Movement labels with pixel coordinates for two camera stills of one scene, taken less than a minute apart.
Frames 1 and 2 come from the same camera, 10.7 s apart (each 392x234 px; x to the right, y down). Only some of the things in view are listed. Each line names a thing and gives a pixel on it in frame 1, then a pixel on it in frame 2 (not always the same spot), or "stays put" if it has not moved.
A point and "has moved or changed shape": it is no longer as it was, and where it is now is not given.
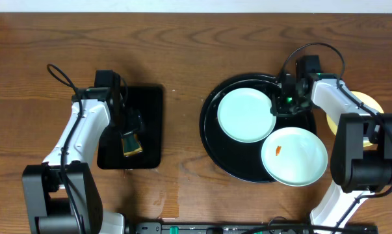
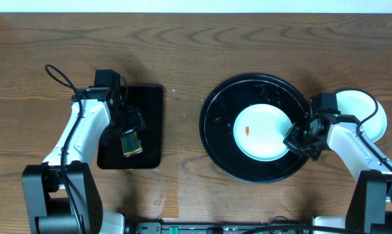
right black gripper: [278, 108] -> [290, 140]
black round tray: [243, 160] stays put
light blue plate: [244, 115] has moved or changed shape
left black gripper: [134, 121] stays put
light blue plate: [303, 158] -> [259, 132]
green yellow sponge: [130, 144] stays put
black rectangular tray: [147, 101] stays put
